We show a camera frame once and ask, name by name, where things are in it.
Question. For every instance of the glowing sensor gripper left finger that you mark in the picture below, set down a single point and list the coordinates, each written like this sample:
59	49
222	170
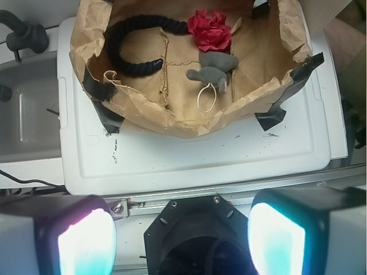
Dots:
56	234

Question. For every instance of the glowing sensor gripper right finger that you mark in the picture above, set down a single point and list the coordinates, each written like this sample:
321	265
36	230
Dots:
308	230

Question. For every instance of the gray plush mouse toy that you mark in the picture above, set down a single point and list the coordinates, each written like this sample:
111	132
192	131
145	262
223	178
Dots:
215	69

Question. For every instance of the white plastic bin lid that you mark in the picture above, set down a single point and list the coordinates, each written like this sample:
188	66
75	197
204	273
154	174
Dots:
133	161

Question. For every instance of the gray plastic tub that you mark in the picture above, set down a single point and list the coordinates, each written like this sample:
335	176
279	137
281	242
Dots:
30	128

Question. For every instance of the black tape strip right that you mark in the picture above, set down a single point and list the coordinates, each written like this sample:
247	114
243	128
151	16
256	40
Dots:
299	77

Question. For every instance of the black tape strip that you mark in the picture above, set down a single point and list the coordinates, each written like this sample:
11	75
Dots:
101	92
299	77

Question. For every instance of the black tape strip left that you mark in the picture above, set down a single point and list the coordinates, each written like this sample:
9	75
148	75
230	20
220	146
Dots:
101	92

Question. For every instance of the white rubber band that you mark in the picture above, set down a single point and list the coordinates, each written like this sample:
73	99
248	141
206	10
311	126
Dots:
206	98

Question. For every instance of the brown paper bag tray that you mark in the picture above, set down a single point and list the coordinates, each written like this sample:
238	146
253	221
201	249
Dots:
144	49

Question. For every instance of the black clamp knob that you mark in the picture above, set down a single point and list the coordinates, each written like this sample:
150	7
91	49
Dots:
24	35

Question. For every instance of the red crumpled tissue paper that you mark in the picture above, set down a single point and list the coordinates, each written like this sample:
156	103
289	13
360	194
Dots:
210	34

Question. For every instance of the aluminium frame rail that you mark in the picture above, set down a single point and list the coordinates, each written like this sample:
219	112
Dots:
241	193

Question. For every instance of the black octagonal funnel mount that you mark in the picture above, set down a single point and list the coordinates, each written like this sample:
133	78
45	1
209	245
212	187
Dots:
200	235

